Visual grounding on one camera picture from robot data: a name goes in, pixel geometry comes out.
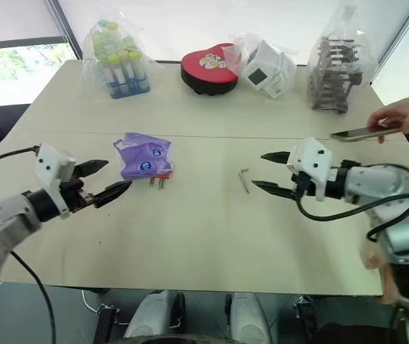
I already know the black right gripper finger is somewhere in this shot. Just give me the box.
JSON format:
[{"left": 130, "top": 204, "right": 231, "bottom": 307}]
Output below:
[
  {"left": 260, "top": 151, "right": 292, "bottom": 166},
  {"left": 251, "top": 180, "right": 295, "bottom": 200}
]

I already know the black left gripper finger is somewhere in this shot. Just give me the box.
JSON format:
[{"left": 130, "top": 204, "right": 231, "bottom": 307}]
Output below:
[
  {"left": 93, "top": 180, "right": 133, "bottom": 209},
  {"left": 75, "top": 159, "right": 110, "bottom": 178}
]

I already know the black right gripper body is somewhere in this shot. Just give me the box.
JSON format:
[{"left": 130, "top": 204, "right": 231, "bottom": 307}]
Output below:
[{"left": 290, "top": 171, "right": 316, "bottom": 199}]

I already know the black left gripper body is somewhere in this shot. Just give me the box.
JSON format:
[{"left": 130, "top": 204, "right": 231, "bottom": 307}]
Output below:
[{"left": 60, "top": 174, "right": 96, "bottom": 214}]

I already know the silver smartphone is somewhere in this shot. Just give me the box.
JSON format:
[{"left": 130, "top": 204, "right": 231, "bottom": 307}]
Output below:
[{"left": 329, "top": 126, "right": 396, "bottom": 143}]

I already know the metal hex key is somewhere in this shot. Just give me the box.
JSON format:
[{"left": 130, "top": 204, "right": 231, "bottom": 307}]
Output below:
[{"left": 239, "top": 167, "right": 252, "bottom": 195}]

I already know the person's hand holding phone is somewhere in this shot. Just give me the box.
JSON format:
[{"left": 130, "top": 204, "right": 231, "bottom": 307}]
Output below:
[{"left": 367, "top": 99, "right": 409, "bottom": 145}]

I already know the person's hand on robot arm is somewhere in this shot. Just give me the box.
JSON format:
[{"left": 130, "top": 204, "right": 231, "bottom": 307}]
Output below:
[{"left": 363, "top": 242, "right": 402, "bottom": 306}]

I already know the purple plastic bag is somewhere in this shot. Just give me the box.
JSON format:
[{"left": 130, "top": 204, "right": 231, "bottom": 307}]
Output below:
[{"left": 113, "top": 132, "right": 174, "bottom": 181}]

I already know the white cardboard box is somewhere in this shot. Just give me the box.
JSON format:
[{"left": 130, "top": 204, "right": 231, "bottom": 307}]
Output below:
[{"left": 241, "top": 38, "right": 298, "bottom": 100}]

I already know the blue test tube rack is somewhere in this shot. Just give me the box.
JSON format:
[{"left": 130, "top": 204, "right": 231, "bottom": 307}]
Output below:
[{"left": 106, "top": 75, "right": 152, "bottom": 100}]

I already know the dark brown wooden rack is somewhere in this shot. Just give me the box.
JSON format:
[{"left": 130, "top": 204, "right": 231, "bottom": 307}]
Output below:
[{"left": 309, "top": 34, "right": 366, "bottom": 115}]

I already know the test tube with green cap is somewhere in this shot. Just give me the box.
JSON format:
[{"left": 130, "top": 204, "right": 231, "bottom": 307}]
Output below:
[
  {"left": 128, "top": 49, "right": 146, "bottom": 90},
  {"left": 119, "top": 49, "right": 133, "bottom": 92}
]

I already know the clear bag around white box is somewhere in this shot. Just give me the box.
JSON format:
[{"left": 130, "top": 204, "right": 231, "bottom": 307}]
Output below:
[{"left": 225, "top": 32, "right": 299, "bottom": 100}]

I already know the red heart-shaped box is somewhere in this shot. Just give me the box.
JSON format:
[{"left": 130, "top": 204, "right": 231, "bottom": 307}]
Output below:
[{"left": 179, "top": 42, "right": 242, "bottom": 97}]

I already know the window with greenery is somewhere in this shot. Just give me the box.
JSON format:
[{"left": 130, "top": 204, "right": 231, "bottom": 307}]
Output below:
[{"left": 0, "top": 35, "right": 79, "bottom": 109}]

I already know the clear bag around tube rack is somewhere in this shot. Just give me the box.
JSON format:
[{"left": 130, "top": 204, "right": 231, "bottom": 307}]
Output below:
[{"left": 80, "top": 7, "right": 165, "bottom": 100}]

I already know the silver left robot leg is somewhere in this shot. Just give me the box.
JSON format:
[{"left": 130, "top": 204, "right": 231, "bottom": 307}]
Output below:
[{"left": 123, "top": 289, "right": 186, "bottom": 340}]

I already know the silver robot leg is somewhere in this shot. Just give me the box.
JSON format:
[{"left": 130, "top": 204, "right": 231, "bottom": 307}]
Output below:
[
  {"left": 123, "top": 289, "right": 186, "bottom": 340},
  {"left": 225, "top": 291, "right": 274, "bottom": 344}
]

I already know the silver right robot leg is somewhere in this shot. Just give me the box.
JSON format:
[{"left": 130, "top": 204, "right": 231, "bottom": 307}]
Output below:
[{"left": 225, "top": 291, "right": 274, "bottom": 344}]

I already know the clear bag around wooden rack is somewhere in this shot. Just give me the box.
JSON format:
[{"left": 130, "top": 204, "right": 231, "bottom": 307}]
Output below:
[{"left": 305, "top": 2, "right": 380, "bottom": 113}]

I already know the dark window pillar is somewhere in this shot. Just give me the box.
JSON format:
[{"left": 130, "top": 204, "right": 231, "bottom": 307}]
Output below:
[{"left": 42, "top": 0, "right": 84, "bottom": 62}]

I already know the white roller blind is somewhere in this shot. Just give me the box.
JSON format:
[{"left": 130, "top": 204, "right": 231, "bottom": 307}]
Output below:
[{"left": 0, "top": 0, "right": 65, "bottom": 44}]

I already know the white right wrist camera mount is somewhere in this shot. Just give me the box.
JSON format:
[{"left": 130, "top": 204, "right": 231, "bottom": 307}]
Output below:
[{"left": 286, "top": 137, "right": 335, "bottom": 202}]

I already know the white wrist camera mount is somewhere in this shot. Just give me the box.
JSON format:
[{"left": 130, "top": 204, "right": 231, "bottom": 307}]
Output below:
[
  {"left": 34, "top": 144, "right": 77, "bottom": 220},
  {"left": 286, "top": 137, "right": 335, "bottom": 202}
]

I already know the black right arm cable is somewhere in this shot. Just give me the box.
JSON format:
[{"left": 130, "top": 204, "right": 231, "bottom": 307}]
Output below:
[{"left": 294, "top": 171, "right": 409, "bottom": 245}]

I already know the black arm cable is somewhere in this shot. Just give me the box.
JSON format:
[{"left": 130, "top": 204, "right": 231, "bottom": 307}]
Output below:
[
  {"left": 0, "top": 146, "right": 37, "bottom": 173},
  {"left": 294, "top": 171, "right": 409, "bottom": 245}
]

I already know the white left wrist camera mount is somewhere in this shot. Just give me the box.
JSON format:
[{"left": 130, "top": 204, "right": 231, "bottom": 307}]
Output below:
[{"left": 34, "top": 144, "right": 77, "bottom": 220}]

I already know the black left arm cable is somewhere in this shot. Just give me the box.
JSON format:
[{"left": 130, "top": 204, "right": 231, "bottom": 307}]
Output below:
[{"left": 0, "top": 146, "right": 37, "bottom": 173}]

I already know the black hanging cable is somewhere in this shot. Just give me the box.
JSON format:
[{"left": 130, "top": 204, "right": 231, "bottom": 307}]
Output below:
[{"left": 9, "top": 249, "right": 57, "bottom": 344}]

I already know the thin white cable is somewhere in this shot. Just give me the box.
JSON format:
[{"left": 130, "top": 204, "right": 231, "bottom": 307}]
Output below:
[{"left": 80, "top": 287, "right": 102, "bottom": 313}]

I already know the black stand bracket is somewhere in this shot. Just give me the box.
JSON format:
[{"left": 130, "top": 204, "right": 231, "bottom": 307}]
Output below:
[
  {"left": 293, "top": 295, "right": 321, "bottom": 344},
  {"left": 96, "top": 303, "right": 120, "bottom": 344}
]

